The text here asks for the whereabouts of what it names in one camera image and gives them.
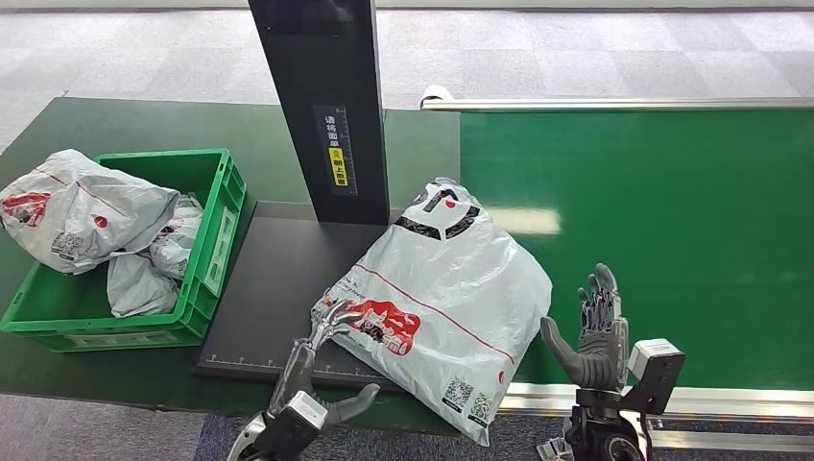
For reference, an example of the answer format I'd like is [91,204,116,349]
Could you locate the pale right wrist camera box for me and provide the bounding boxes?
[625,338,687,416]

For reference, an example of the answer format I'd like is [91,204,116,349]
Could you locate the green plastic crate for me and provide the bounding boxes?
[0,148,248,354]

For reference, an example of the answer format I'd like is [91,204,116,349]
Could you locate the green conveyor belt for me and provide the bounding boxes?
[459,109,814,391]

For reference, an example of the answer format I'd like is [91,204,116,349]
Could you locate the black scanner column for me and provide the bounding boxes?
[247,0,392,227]

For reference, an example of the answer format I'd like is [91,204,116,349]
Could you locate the white mailer bag black logo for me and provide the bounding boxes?
[310,177,554,448]

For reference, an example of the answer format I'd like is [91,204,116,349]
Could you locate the large white mailer bag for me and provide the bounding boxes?
[0,149,181,276]

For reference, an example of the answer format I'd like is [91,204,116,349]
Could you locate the small crumpled white mailer bag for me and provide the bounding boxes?
[147,193,204,281]

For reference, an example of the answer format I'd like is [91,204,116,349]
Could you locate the black yellow column label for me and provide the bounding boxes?
[311,105,359,198]

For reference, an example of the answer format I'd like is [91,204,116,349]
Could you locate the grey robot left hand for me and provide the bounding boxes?
[267,299,381,426]

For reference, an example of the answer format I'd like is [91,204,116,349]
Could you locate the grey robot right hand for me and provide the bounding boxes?
[540,263,632,393]

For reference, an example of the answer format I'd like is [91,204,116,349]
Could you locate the white conveyor roller end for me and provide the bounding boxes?
[419,85,455,110]

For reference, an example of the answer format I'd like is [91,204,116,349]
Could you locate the silver conveyor frame bar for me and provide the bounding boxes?
[648,428,814,453]

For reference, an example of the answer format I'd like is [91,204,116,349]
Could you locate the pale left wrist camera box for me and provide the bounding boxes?
[252,390,329,461]

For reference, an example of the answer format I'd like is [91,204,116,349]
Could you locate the wide silver conveyor rail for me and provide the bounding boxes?
[497,381,814,425]

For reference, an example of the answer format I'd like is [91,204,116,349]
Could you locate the black scanner base platform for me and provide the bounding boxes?
[193,201,461,392]

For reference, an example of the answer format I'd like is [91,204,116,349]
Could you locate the thin silver conveyor rail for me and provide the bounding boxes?
[419,96,814,114]

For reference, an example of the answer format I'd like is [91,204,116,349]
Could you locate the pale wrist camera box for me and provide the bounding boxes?
[252,390,329,461]
[625,338,687,416]

